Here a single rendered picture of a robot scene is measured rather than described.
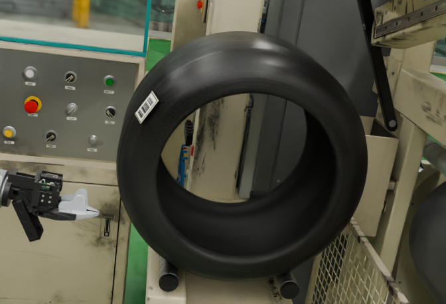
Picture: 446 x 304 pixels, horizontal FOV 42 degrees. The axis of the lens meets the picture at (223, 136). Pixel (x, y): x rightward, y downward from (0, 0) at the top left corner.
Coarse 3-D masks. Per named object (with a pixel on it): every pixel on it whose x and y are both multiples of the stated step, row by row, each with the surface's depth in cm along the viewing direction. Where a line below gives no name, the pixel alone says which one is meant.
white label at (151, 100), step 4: (152, 92) 119; (148, 96) 119; (152, 96) 118; (148, 100) 118; (152, 100) 117; (156, 100) 116; (144, 104) 119; (148, 104) 118; (152, 104) 117; (140, 108) 119; (144, 108) 118; (148, 108) 117; (152, 108) 117; (136, 112) 120; (140, 112) 119; (144, 112) 118; (148, 112) 117; (136, 116) 119; (140, 116) 118; (144, 116) 117; (140, 120) 118
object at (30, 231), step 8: (16, 200) 131; (16, 208) 132; (24, 208) 132; (24, 216) 132; (32, 216) 134; (24, 224) 133; (32, 224) 133; (40, 224) 137; (32, 232) 134; (40, 232) 136; (32, 240) 135
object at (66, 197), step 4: (80, 188) 135; (76, 192) 135; (80, 192) 135; (84, 192) 136; (64, 196) 136; (68, 196) 136; (72, 196) 136; (84, 196) 136; (64, 200) 136; (68, 200) 136; (88, 208) 136; (92, 208) 137
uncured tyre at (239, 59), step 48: (192, 48) 126; (240, 48) 119; (288, 48) 124; (144, 96) 121; (192, 96) 117; (288, 96) 118; (336, 96) 122; (144, 144) 119; (336, 144) 123; (144, 192) 123; (288, 192) 155; (336, 192) 126; (192, 240) 147; (240, 240) 152; (288, 240) 146
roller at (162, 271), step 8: (160, 256) 140; (160, 264) 136; (168, 264) 135; (160, 272) 133; (168, 272) 131; (176, 272) 133; (160, 280) 131; (168, 280) 131; (176, 280) 131; (168, 288) 131; (176, 288) 132
